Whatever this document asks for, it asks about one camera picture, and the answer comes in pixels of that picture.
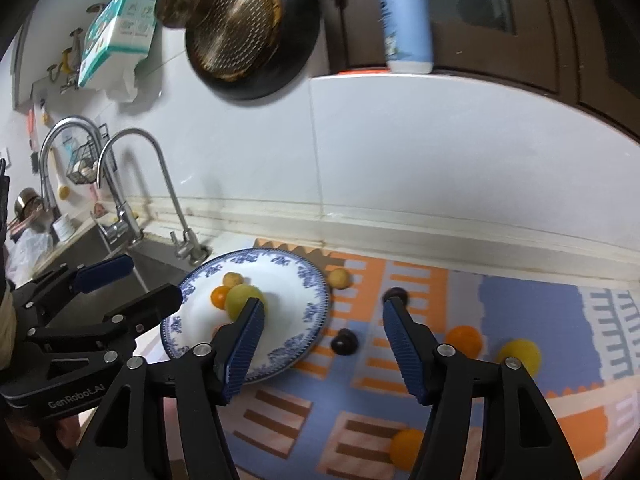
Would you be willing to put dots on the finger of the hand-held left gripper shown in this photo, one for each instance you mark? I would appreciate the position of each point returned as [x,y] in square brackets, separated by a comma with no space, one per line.
[145,305]
[102,272]

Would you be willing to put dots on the tall curved steel faucet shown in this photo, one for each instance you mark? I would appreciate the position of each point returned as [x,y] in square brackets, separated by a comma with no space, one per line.
[65,127]

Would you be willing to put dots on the dark brown window frame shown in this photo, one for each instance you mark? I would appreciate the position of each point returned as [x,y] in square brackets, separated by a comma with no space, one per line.
[550,35]

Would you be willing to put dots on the black frying pan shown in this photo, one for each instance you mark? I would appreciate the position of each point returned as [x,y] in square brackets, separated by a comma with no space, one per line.
[295,25]

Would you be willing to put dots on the brass perforated skimmer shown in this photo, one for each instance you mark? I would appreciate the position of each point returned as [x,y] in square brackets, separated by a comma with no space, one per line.
[240,25]

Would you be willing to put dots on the slim gooseneck steel faucet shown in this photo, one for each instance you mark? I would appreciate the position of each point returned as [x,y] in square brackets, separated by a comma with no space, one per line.
[150,142]

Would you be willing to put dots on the white cup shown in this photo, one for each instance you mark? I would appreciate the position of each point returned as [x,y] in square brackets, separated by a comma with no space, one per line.
[63,228]

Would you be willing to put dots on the small yellow fruit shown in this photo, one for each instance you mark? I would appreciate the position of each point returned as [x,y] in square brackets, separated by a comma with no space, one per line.
[232,278]
[338,278]

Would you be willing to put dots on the small orange fruit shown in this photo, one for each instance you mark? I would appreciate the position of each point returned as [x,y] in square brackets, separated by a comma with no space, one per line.
[219,298]

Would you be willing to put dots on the blue patterned white plate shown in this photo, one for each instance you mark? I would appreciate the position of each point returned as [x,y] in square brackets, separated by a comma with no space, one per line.
[285,300]

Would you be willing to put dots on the dark purple plum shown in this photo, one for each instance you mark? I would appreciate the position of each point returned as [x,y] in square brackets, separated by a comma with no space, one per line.
[344,341]
[398,292]

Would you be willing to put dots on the colourful foam puzzle mat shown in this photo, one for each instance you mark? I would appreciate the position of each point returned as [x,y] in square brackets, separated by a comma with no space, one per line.
[450,305]

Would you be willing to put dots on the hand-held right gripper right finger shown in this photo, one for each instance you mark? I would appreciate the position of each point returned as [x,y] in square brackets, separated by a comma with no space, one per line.
[400,350]

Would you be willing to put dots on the white and blue bottle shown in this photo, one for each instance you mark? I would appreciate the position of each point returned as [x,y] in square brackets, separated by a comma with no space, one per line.
[405,20]

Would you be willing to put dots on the brass ladle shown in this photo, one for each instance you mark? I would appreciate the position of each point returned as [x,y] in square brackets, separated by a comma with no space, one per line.
[182,2]

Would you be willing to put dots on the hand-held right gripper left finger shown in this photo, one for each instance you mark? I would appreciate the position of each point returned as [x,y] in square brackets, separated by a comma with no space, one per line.
[245,347]

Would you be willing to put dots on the yellow lemon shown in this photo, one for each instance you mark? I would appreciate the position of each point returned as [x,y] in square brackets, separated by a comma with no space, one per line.
[522,355]

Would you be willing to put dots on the steel kitchen sink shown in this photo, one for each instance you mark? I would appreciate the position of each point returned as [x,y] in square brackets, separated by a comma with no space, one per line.
[150,265]

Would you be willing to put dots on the steel pot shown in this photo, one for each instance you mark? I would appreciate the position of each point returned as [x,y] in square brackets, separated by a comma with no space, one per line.
[30,205]

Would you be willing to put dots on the teal and white box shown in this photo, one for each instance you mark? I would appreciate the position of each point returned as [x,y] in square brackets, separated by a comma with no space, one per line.
[117,25]

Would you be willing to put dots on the large yellow-green fruit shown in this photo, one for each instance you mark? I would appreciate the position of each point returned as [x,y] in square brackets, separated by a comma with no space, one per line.
[240,299]

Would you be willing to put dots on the white plastic bag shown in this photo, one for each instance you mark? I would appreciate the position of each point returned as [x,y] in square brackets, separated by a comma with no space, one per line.
[125,80]

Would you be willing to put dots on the orange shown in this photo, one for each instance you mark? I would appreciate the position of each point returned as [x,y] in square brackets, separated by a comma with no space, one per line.
[406,449]
[465,340]

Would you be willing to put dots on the crumpled clear plastic bag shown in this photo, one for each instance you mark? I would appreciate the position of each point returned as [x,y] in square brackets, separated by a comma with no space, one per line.
[30,252]

